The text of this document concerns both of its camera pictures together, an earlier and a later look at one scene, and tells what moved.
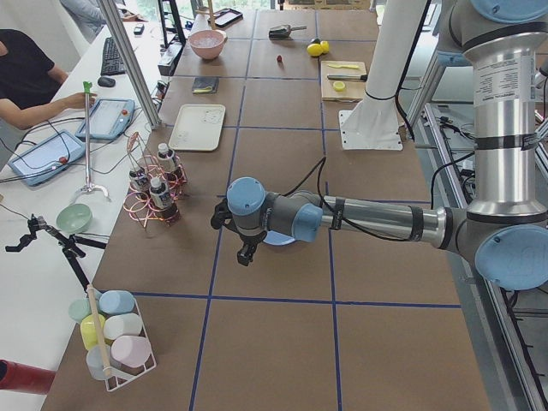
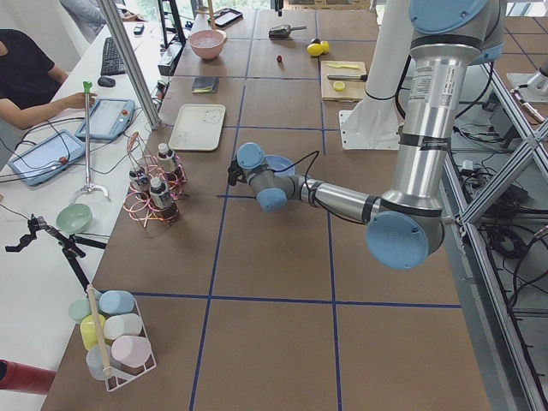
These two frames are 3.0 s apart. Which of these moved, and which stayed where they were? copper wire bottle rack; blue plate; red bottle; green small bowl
Moved: blue plate
Stayed: green small bowl; copper wire bottle rack; red bottle
